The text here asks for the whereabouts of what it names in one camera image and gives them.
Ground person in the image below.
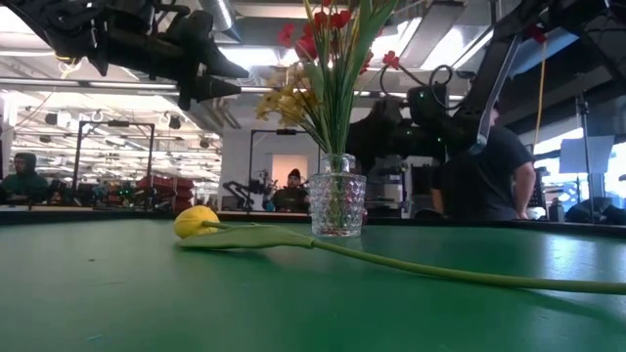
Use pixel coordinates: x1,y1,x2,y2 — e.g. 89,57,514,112
429,97,538,222
271,168,310,214
0,152,50,204

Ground red storage bins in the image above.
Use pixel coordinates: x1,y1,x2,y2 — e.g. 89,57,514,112
136,175,197,211

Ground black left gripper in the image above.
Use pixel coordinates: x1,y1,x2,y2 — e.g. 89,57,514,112
97,0,250,111

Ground black tripod stand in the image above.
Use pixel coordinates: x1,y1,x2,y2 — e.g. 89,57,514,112
575,92,597,224

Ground yellow hanging cable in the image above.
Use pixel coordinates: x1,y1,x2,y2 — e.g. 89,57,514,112
530,41,547,148

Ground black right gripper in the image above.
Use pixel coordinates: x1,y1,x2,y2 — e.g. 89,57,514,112
345,95,411,160

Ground long ceiling light tube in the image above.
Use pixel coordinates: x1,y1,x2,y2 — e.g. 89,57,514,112
0,77,466,99

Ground silver ceiling duct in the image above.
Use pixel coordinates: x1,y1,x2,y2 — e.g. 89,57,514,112
198,0,242,43

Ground clear studded glass vase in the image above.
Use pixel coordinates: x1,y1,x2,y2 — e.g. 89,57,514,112
308,154,368,239

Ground black bag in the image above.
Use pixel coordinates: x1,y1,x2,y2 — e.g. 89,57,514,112
564,196,626,226

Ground black metal frame rig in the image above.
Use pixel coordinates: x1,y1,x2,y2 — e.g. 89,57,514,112
72,120,157,197
248,129,323,211

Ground green table mat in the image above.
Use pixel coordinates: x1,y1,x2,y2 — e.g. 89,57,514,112
0,218,626,352

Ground yellow tulip with long stem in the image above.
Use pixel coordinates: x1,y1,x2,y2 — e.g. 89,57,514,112
173,204,626,297

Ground white board sheet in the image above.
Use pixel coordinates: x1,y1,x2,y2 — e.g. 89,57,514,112
559,135,616,175

